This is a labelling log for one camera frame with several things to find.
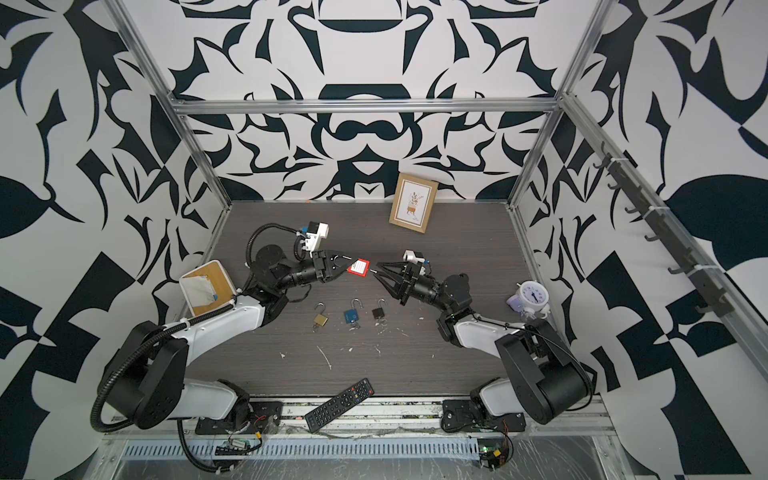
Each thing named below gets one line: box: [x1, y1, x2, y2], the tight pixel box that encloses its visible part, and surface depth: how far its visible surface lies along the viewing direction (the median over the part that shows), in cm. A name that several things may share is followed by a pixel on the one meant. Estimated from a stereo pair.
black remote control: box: [304, 378, 375, 433], surface depth 77 cm
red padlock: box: [347, 258, 371, 278], surface depth 73 cm
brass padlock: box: [314, 301, 329, 327], surface depth 92 cm
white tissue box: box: [179, 260, 238, 317], surface depth 93 cm
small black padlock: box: [372, 298, 385, 320], surface depth 93 cm
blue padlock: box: [344, 297, 364, 324], surface depth 93 cm
